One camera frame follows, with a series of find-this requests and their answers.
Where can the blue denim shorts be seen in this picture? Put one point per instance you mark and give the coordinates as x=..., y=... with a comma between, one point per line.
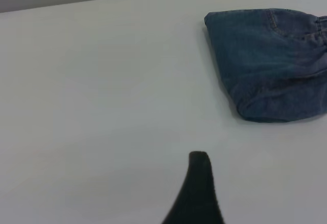
x=268, y=68

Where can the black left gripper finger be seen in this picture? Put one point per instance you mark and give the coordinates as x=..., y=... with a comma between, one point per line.
x=196, y=196

